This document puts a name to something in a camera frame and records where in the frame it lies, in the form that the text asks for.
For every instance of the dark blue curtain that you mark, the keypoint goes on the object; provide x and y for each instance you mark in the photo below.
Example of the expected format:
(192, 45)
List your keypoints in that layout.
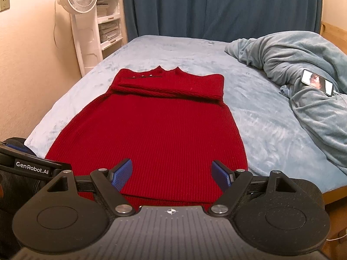
(217, 5)

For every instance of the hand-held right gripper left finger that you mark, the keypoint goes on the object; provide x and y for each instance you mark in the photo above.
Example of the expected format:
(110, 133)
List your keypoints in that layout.
(123, 174)

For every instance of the crumpled blue blanket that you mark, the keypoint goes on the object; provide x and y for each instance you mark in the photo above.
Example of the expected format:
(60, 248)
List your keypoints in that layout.
(311, 54)

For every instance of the white shelf unit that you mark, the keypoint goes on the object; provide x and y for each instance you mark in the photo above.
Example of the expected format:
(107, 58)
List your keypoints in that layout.
(109, 27)

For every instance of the smartphone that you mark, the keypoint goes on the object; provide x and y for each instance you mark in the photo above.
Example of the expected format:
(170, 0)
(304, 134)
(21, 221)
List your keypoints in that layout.
(317, 81)

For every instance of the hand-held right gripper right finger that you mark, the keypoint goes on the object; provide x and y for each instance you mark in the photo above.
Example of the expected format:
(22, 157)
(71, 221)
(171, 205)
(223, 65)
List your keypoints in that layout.
(221, 174)

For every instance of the person's dark trouser leg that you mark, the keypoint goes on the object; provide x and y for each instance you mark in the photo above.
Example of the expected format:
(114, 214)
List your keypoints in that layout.
(16, 192)

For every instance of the light blue bed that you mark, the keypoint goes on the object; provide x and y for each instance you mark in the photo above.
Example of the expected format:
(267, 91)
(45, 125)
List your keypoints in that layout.
(189, 51)

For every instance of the red knit sweater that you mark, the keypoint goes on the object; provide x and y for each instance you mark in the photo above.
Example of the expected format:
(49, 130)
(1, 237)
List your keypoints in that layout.
(162, 130)

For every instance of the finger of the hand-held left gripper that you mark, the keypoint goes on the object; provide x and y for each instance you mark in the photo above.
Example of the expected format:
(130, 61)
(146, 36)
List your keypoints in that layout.
(20, 149)

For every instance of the wall socket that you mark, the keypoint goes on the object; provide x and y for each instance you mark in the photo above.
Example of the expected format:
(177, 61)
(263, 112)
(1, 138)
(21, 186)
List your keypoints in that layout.
(4, 4)

